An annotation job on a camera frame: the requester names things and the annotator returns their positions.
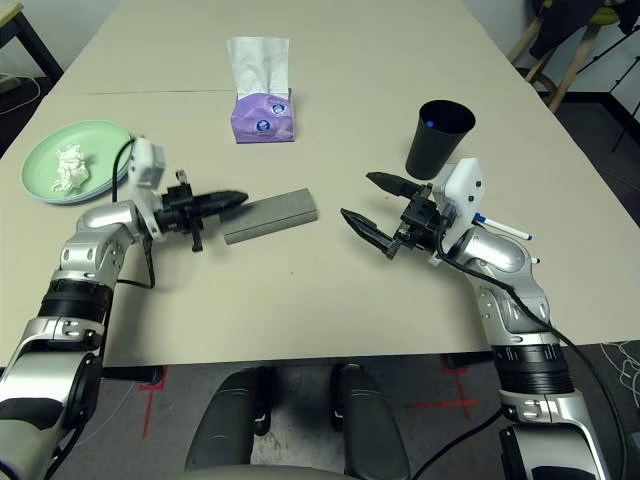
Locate grey robot leg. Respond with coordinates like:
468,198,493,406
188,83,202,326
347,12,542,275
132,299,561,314
184,367,274,471
329,363,411,480

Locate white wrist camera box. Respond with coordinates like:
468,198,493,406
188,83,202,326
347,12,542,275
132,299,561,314
432,157,486,246
127,138,166,239

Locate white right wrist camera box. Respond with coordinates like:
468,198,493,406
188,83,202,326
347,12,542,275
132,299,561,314
432,157,486,246

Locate grey robot torso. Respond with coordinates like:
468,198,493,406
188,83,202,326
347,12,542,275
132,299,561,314
184,465,351,480

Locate dark jacket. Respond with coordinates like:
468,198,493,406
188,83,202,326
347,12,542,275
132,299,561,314
529,0,640,59

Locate black table foot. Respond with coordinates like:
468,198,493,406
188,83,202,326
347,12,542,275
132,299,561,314
102,366,166,386
446,352,496,371

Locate grey robot right leg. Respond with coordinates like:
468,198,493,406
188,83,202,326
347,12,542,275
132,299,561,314
329,363,411,480

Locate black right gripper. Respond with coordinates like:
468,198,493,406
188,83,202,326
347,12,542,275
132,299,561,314
339,171,450,262

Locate grey robot left leg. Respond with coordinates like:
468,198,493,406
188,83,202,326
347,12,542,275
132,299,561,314
184,367,274,471

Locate thin white floor cable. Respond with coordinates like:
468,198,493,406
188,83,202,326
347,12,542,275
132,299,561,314
0,77,43,114

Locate white tissue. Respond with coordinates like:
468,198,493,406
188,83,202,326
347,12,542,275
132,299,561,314
49,143,94,193

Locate wooden stool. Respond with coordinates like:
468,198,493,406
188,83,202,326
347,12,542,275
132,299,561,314
507,14,604,112

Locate black tripod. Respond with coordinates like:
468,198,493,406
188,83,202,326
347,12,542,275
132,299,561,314
564,24,640,154

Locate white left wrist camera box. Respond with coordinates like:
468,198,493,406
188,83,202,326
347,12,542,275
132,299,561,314
127,138,166,239

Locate purple tissue pack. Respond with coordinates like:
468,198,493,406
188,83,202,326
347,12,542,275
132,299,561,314
226,36,296,145

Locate tangled white floor cable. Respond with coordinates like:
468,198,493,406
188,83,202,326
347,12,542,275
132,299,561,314
599,339,640,401

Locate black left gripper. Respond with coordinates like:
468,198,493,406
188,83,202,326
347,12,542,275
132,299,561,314
154,169,249,254

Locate black cup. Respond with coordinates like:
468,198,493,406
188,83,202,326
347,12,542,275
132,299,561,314
404,99,476,181

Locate grey glasses case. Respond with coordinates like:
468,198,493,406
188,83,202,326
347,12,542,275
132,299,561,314
222,187,320,246

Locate yellow green cushion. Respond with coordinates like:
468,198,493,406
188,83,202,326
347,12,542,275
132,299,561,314
589,4,621,27

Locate side desk with black frame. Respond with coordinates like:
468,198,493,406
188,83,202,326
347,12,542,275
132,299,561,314
0,2,65,84

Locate green plate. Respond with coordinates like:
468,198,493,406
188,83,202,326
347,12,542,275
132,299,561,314
20,119,134,205

